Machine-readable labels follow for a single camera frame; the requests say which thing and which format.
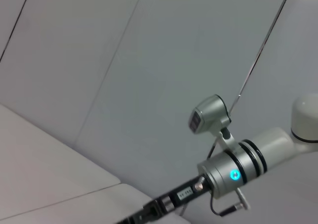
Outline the right gripper cable with plug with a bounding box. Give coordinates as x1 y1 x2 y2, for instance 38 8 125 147
208 187 250 216

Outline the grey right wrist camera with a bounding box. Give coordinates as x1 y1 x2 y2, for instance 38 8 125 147
188 93 242 153

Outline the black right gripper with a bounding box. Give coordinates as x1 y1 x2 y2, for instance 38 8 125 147
116 174 213 224

